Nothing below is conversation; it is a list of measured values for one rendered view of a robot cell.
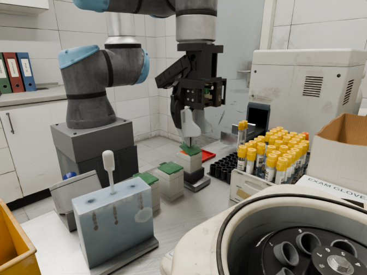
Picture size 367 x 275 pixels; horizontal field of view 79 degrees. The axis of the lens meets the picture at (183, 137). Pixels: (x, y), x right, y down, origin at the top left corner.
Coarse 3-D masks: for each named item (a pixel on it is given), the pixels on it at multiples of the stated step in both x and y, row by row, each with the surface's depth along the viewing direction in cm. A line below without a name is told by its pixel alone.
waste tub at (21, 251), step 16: (0, 208) 30; (0, 224) 30; (16, 224) 25; (0, 240) 31; (16, 240) 27; (0, 256) 31; (16, 256) 32; (32, 256) 22; (0, 272) 20; (16, 272) 21; (32, 272) 22
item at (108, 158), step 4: (104, 152) 29; (108, 152) 29; (112, 152) 29; (104, 156) 28; (108, 156) 28; (112, 156) 29; (104, 160) 29; (108, 160) 29; (112, 160) 29; (104, 164) 29; (108, 164) 29; (112, 164) 29; (104, 168) 29; (108, 168) 29; (112, 168) 29
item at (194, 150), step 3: (183, 144) 50; (180, 147) 49; (183, 147) 49; (186, 147) 49; (189, 147) 50; (192, 147) 50; (195, 147) 50; (198, 147) 50; (183, 150) 49; (186, 150) 48; (189, 150) 49; (192, 150) 49; (195, 150) 49; (198, 150) 50; (201, 150) 50; (189, 153) 48; (192, 153) 48; (195, 153) 48; (198, 153) 49
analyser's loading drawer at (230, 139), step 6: (234, 126) 72; (252, 126) 72; (258, 126) 81; (222, 132) 69; (234, 132) 72; (246, 132) 69; (252, 132) 72; (258, 132) 74; (222, 138) 70; (228, 138) 68; (234, 138) 66; (246, 138) 69; (228, 144) 68; (234, 144) 67
